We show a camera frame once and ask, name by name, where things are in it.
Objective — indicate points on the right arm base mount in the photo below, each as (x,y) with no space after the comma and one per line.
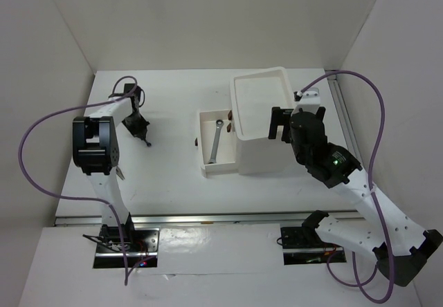
(302,246)

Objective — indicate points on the yellow black pliers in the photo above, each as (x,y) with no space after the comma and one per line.
(119,173)

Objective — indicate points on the right side aluminium rail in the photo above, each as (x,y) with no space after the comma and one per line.
(343,117)

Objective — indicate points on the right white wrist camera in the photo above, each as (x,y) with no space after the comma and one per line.
(308,101)

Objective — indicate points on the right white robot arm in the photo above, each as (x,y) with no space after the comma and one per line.
(398,246)

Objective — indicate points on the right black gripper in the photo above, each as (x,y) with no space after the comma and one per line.
(279,117)

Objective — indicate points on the aluminium rail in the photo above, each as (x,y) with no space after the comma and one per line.
(190,219)
(343,117)

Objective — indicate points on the front aluminium rail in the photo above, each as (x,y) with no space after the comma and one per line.
(190,219)

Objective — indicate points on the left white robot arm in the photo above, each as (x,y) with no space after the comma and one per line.
(96,152)

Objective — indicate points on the long silver ratchet wrench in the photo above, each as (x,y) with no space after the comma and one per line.
(218,129)

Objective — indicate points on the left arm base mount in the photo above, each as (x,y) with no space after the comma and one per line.
(142,252)

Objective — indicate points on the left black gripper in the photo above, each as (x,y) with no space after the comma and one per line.
(140,131)

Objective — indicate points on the white drawer cabinet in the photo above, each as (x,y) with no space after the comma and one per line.
(253,95)

